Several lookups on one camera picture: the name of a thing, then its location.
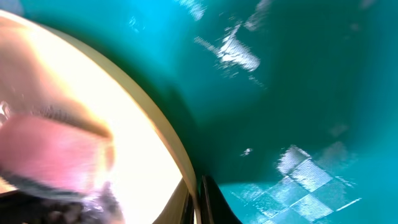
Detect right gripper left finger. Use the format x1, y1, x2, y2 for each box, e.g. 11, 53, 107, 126
180, 193, 195, 224

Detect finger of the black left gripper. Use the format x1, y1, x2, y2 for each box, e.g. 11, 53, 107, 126
1, 174, 124, 224

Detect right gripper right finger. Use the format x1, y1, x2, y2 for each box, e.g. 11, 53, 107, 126
200, 175, 242, 224

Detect pink green scrub sponge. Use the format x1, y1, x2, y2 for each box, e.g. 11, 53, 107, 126
1, 115, 114, 195

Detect yellow plate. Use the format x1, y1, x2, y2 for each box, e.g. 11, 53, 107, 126
1, 11, 201, 223

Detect teal plastic serving tray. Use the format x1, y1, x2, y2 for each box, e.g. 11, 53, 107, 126
21, 0, 397, 223

